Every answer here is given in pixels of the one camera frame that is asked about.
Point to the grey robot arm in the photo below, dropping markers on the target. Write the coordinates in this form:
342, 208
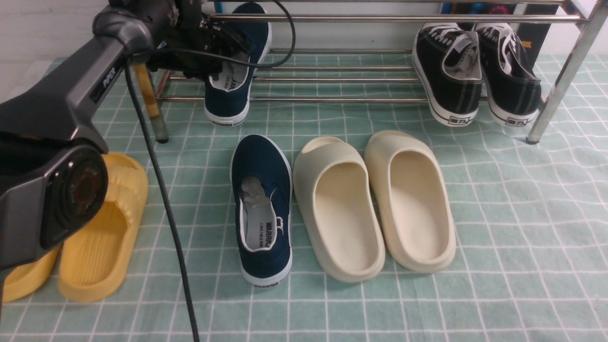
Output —
62, 190

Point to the black box behind rack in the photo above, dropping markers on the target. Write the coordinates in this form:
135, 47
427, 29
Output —
531, 35

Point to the black canvas sneaker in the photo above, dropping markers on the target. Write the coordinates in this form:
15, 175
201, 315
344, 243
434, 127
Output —
446, 59
514, 92

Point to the left black canvas sneaker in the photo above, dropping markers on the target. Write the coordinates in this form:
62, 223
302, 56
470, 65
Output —
446, 59

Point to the cream foam slide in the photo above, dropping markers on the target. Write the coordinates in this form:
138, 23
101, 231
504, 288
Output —
331, 185
410, 190

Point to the navy canvas shoe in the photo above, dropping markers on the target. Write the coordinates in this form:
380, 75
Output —
227, 94
261, 178

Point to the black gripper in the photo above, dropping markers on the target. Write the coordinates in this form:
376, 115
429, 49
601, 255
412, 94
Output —
179, 36

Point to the right cream foam slide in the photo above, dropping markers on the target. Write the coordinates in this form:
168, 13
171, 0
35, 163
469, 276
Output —
410, 190

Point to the steel shoe rack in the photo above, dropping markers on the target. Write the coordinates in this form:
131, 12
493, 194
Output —
589, 26

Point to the left yellow rubber slipper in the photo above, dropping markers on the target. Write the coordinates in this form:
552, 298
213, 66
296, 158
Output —
26, 279

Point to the right yellow rubber slipper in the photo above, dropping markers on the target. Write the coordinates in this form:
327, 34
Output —
95, 260

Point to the right black canvas sneaker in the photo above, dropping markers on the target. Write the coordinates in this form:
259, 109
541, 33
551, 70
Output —
514, 92

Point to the left cream foam slide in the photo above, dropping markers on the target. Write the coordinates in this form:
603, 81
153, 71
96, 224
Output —
331, 185

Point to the yellow rubber slipper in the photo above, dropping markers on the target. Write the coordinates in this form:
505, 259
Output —
95, 260
26, 279

